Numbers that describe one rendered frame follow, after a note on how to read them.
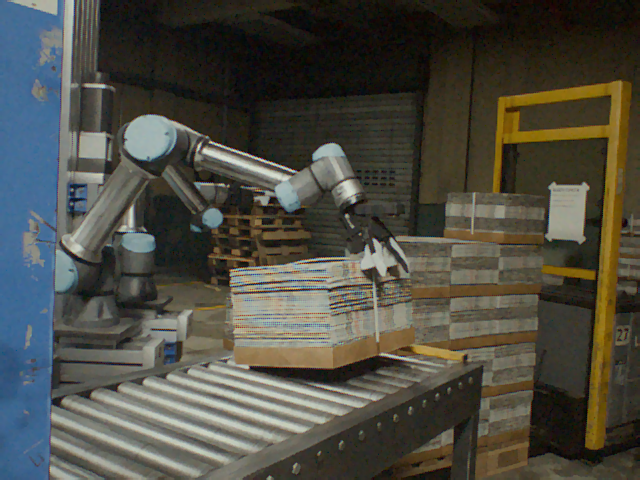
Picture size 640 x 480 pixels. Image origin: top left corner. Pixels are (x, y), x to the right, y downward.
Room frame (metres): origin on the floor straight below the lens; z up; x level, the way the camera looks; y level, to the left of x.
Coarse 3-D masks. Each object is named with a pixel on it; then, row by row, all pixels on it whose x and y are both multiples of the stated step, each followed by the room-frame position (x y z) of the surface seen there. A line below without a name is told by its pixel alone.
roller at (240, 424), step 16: (128, 384) 1.30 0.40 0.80; (144, 400) 1.25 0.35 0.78; (160, 400) 1.23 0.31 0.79; (176, 400) 1.22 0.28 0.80; (192, 416) 1.17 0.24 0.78; (208, 416) 1.16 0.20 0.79; (224, 416) 1.14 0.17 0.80; (240, 416) 1.14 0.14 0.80; (240, 432) 1.10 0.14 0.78; (256, 432) 1.09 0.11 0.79; (272, 432) 1.08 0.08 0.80; (288, 432) 1.07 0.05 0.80
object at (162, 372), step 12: (192, 360) 1.53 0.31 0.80; (204, 360) 1.53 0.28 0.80; (216, 360) 1.55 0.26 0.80; (144, 372) 1.40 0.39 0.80; (156, 372) 1.40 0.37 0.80; (168, 372) 1.42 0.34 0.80; (84, 384) 1.28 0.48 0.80; (96, 384) 1.29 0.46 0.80; (108, 384) 1.29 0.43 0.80; (60, 396) 1.20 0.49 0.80; (84, 396) 1.24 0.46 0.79
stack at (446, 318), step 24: (432, 312) 2.65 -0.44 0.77; (456, 312) 2.73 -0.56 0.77; (480, 312) 2.80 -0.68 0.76; (432, 336) 2.65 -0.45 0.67; (456, 336) 2.73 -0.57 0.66; (480, 336) 2.81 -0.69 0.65; (432, 360) 2.65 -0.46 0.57; (480, 360) 2.82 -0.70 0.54; (480, 408) 2.83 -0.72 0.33; (480, 432) 2.83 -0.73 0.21; (480, 456) 2.83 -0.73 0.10
